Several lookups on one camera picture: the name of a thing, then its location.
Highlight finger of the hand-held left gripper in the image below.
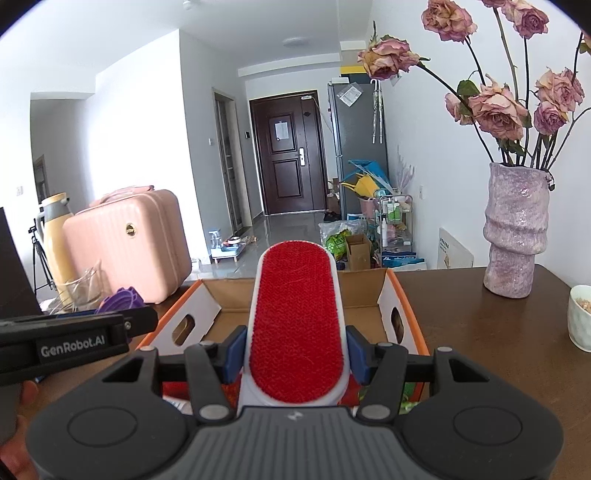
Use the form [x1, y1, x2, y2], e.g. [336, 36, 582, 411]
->
[122, 305, 160, 340]

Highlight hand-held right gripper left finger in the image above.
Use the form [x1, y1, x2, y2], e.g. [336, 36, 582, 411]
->
[102, 325, 247, 425]

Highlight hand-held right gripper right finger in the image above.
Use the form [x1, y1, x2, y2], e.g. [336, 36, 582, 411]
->
[345, 325, 489, 425]

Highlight red cardboard box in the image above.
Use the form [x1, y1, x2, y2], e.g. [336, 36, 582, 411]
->
[134, 268, 432, 407]

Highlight red lint brush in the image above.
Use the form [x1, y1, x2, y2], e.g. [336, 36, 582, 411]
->
[238, 240, 352, 407]

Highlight person's left hand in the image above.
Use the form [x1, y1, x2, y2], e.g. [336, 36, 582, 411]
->
[2, 382, 41, 480]

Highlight purple ribbed plastic object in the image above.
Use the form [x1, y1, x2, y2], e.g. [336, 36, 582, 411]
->
[98, 287, 145, 315]

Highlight clear glass pitcher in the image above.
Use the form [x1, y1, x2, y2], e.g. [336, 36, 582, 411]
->
[48, 261, 114, 315]

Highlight pink suitcase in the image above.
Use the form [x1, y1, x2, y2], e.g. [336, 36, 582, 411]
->
[62, 186, 192, 304]

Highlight black tripod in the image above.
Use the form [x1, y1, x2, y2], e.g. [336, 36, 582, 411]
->
[28, 219, 56, 292]

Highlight black paper bag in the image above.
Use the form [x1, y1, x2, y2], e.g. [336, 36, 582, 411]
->
[0, 207, 44, 319]

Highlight small brown carton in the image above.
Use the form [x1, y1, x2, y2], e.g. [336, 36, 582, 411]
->
[344, 234, 372, 271]

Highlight blue pet water feeder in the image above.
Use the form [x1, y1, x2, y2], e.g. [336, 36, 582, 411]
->
[209, 230, 245, 264]

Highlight blue flat carton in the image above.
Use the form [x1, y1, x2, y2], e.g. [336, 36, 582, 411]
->
[381, 253, 428, 271]

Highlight yellow thermos jug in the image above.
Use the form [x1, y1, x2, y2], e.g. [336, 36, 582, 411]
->
[37, 193, 79, 308]

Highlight green printed bag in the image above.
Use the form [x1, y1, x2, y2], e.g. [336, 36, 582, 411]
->
[320, 219, 368, 261]

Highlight white board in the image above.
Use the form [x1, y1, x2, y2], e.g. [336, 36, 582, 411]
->
[436, 227, 475, 270]

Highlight metal rack trolley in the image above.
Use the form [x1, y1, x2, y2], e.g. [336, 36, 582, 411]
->
[378, 194, 415, 259]

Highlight dark brown door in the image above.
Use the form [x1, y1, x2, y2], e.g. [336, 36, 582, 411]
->
[249, 92, 331, 216]

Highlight dried lavender bunch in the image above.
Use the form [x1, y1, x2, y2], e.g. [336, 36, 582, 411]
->
[396, 145, 411, 195]

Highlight purple ceramic vase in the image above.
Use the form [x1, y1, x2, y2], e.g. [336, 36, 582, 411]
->
[483, 162, 555, 299]

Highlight grey refrigerator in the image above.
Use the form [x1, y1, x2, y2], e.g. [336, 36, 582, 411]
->
[327, 78, 389, 220]

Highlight white textured cup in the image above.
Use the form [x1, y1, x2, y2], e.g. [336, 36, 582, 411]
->
[567, 285, 591, 353]

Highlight white folded umbrella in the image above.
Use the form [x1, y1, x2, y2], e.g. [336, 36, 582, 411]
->
[369, 78, 385, 145]

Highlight clear plastic pouch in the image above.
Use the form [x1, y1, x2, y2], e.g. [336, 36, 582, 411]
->
[339, 85, 365, 108]

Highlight dried pink roses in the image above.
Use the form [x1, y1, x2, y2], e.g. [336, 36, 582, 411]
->
[356, 0, 591, 169]

